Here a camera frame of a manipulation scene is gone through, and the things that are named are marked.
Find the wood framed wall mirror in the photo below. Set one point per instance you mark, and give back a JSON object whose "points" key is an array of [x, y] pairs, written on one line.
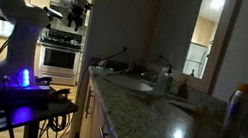
{"points": [[216, 44]]}

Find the clear plastic bottle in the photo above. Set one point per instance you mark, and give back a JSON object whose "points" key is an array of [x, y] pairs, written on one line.
{"points": [[161, 83]]}

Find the wooden vanity cabinet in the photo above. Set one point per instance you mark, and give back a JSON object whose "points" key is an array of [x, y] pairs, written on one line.
{"points": [[93, 131]]}

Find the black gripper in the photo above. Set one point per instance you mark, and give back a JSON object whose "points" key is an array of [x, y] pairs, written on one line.
{"points": [[78, 10]]}

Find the black robot cart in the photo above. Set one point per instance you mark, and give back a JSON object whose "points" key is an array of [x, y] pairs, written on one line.
{"points": [[7, 100]]}

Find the stainless steel oven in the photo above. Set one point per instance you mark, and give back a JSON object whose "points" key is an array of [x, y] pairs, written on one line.
{"points": [[59, 58]]}

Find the chrome faucet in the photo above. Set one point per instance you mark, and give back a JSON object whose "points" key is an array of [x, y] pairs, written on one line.
{"points": [[150, 75]]}

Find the green soap bottle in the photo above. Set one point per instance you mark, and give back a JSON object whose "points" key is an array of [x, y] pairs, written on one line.
{"points": [[169, 80]]}

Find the white oval sink basin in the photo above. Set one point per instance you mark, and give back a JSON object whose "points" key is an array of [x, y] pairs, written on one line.
{"points": [[128, 82]]}

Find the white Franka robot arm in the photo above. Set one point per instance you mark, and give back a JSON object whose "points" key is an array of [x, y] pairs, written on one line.
{"points": [[20, 21]]}

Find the silver spray can orange cap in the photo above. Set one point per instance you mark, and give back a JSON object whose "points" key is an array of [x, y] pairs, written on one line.
{"points": [[235, 114]]}

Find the white tube orange cap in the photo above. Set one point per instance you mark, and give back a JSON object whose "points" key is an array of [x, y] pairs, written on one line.
{"points": [[185, 106]]}

